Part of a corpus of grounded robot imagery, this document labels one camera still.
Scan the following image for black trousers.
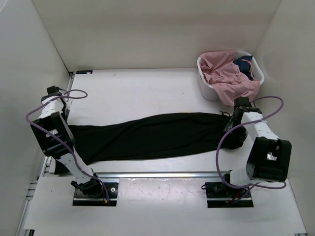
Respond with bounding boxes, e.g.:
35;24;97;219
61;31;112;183
54;112;248;176

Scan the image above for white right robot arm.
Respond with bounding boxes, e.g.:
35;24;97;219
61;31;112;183
217;97;292;197

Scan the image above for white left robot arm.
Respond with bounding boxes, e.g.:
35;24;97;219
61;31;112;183
26;86;104;197

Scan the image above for pink trousers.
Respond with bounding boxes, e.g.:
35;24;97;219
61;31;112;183
199;49;261;107

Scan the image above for white laundry basket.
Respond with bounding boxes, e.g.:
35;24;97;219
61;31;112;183
197;50;265;101

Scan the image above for navy blue garment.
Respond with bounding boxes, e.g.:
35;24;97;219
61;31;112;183
233;56;254;81

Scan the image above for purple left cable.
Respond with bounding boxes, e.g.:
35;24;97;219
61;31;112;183
25;89;110;200

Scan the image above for purple cable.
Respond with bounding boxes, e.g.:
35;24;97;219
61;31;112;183
25;89;110;200
216;96;287;205

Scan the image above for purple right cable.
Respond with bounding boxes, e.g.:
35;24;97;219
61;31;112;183
216;96;287;205

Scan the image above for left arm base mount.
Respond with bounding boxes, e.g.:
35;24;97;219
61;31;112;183
71;179;119;207

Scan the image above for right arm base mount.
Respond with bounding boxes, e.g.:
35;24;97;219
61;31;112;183
201;182;254;208

